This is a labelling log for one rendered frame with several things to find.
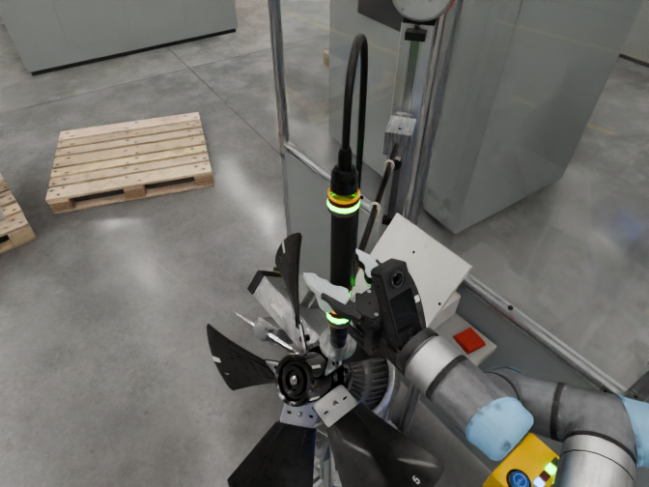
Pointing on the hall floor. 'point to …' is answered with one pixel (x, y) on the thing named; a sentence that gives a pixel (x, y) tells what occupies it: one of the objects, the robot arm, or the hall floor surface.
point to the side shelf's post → (409, 409)
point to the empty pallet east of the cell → (128, 161)
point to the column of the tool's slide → (409, 109)
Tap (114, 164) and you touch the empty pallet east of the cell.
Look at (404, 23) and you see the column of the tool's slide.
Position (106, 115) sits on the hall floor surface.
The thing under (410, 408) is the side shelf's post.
